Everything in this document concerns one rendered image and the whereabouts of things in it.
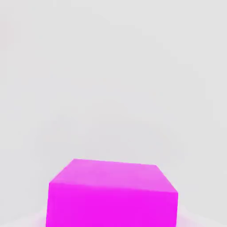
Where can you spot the small magenta cube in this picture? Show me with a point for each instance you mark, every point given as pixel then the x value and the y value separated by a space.
pixel 111 204

